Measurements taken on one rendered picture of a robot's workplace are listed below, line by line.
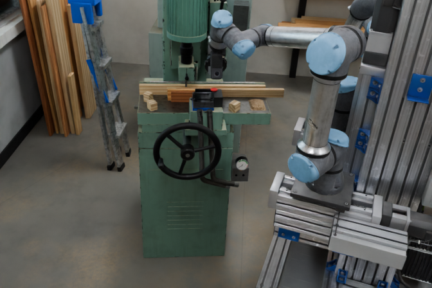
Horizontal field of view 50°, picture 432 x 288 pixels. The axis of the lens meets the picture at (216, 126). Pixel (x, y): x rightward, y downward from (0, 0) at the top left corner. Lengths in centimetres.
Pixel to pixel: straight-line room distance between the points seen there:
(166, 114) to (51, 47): 149
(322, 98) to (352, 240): 57
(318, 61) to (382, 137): 56
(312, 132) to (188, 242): 121
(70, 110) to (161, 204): 145
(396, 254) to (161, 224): 119
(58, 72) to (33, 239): 122
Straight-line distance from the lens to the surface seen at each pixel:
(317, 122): 156
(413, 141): 191
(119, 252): 269
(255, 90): 224
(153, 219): 245
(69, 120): 366
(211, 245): 260
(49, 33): 337
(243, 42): 169
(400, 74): 179
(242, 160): 217
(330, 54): 143
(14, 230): 295
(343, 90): 217
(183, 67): 212
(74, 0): 284
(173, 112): 209
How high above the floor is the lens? 193
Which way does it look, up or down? 31 degrees down
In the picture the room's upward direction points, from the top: 3 degrees clockwise
